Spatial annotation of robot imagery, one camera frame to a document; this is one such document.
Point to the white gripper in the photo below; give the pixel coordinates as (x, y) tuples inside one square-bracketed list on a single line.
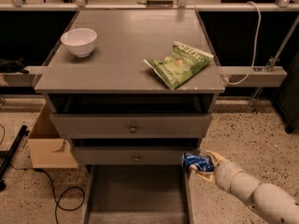
[(226, 174)]

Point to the blue pepsi can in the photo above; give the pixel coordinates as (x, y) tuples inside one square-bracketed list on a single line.
[(198, 163)]

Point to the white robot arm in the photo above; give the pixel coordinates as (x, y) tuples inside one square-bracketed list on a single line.
[(268, 201)]

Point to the grey bottom drawer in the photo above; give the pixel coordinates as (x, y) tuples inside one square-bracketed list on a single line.
[(137, 194)]

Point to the grey drawer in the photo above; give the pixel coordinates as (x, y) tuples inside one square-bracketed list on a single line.
[(130, 155), (78, 126), (137, 194)]

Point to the grey drawer cabinet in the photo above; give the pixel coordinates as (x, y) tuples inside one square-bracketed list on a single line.
[(115, 80)]

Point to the grey middle drawer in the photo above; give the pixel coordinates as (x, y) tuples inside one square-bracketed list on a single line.
[(130, 155)]

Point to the grey top drawer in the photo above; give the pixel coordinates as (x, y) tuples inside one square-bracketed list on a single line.
[(78, 126)]

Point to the green chip bag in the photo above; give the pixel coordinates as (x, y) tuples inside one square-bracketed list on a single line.
[(181, 65)]

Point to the brown cardboard box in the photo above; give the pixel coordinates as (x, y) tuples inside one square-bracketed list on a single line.
[(47, 148)]

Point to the white ceramic bowl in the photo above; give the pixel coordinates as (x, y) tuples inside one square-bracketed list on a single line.
[(80, 42)]

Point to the black stand leg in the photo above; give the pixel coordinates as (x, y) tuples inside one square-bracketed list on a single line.
[(7, 155)]

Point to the grey metal rail frame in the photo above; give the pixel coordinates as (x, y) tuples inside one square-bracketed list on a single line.
[(149, 6)]

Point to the black object on rail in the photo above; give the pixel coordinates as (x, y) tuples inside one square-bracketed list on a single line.
[(12, 66)]

